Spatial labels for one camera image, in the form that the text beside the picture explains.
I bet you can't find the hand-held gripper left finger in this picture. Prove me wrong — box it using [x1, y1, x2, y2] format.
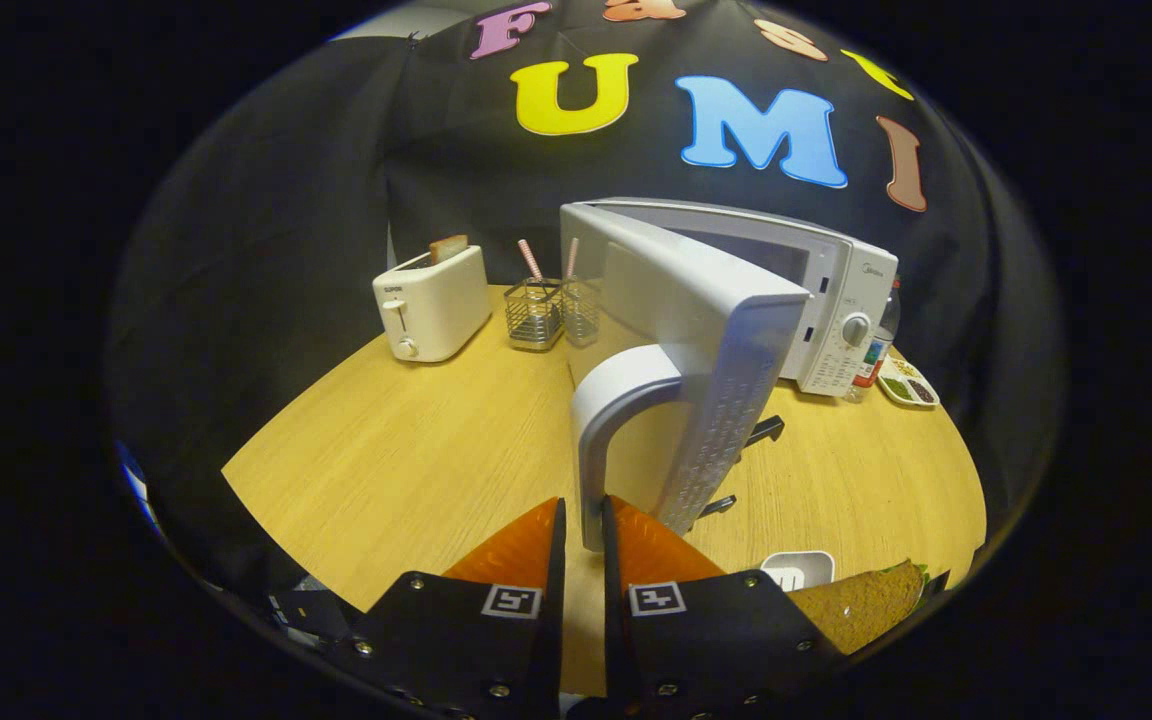
[331, 497, 567, 720]

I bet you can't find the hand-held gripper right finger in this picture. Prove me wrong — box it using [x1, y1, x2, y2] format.
[601, 495, 847, 720]

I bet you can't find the brown bread lettuce sandwich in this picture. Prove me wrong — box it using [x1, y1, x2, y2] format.
[786, 560, 937, 656]

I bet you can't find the white microwave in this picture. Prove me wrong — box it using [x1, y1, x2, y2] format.
[560, 197, 900, 553]

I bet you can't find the white square dish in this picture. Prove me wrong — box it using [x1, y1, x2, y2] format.
[761, 550, 836, 593]

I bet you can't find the white toaster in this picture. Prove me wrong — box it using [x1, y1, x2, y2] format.
[372, 245, 493, 363]

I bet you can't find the clear plastic bottle red label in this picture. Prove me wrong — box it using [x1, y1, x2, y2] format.
[851, 280, 903, 401]

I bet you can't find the white divided tray of beans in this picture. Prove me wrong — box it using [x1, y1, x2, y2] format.
[876, 352, 940, 408]

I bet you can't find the wire mesh holder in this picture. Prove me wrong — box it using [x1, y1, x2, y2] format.
[504, 278, 565, 351]

